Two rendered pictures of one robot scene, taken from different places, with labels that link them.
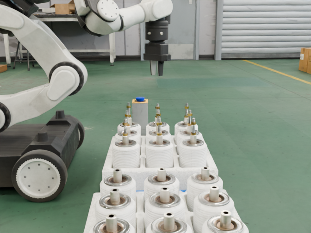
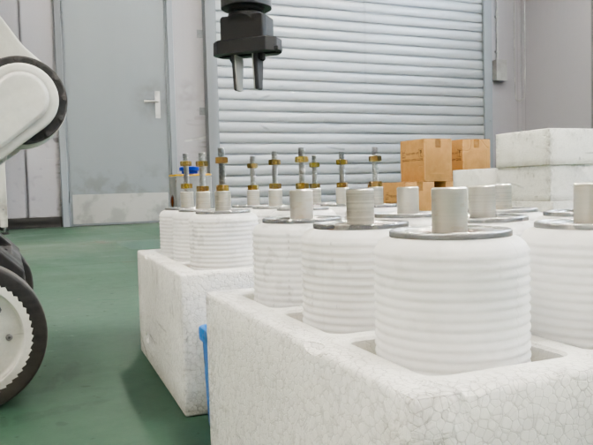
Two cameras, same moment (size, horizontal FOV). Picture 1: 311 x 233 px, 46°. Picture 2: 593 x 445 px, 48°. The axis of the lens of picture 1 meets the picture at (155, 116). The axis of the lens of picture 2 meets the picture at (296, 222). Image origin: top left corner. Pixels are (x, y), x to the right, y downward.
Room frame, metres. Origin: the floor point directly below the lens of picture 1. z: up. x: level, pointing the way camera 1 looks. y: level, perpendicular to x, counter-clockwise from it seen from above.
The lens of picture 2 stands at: (0.30, 0.32, 0.28)
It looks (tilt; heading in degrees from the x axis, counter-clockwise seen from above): 3 degrees down; 340
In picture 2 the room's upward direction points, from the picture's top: 2 degrees counter-clockwise
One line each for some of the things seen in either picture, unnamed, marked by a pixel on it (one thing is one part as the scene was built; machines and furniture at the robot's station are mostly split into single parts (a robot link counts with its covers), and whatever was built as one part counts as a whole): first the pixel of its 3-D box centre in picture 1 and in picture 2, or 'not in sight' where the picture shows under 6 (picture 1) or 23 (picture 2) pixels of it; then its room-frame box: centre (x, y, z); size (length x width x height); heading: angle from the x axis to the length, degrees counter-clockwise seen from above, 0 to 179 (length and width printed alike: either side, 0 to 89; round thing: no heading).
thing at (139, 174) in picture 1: (158, 172); (278, 307); (1.32, -0.01, 0.09); 0.39 x 0.39 x 0.18; 1
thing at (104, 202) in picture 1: (115, 201); (360, 226); (0.78, 0.10, 0.25); 0.08 x 0.08 x 0.01
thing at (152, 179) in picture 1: (161, 179); (408, 215); (0.91, -0.02, 0.25); 0.08 x 0.08 x 0.01
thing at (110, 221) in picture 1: (111, 223); (449, 213); (0.67, 0.09, 0.26); 0.02 x 0.02 x 0.03
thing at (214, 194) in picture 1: (214, 193); not in sight; (0.80, -0.14, 0.26); 0.02 x 0.02 x 0.03
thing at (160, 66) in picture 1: (161, 68); (259, 71); (1.43, -0.02, 0.49); 0.03 x 0.02 x 0.06; 140
